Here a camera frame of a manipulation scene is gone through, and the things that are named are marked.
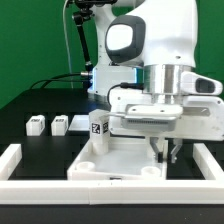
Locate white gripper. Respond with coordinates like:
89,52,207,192
109,88,224,163

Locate white square table top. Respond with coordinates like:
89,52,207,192
67,137,168,181

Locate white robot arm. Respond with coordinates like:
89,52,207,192
90,0,224,156

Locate white U-shaped obstacle fence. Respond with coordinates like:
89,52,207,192
0,144,224,205

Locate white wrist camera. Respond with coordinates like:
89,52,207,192
180,71,223,96

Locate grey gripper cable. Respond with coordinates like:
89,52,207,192
107,81,145,104

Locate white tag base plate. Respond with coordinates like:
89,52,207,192
69,115,89,131

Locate black cables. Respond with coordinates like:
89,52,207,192
29,73,94,90

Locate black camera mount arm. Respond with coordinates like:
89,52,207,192
72,0,118,72

